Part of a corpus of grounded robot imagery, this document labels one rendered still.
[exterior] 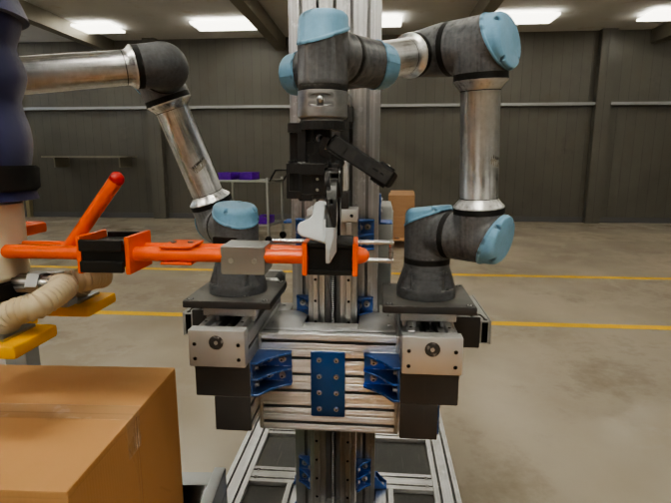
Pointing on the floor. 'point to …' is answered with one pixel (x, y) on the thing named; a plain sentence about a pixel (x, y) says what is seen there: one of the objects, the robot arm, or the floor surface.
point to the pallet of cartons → (403, 200)
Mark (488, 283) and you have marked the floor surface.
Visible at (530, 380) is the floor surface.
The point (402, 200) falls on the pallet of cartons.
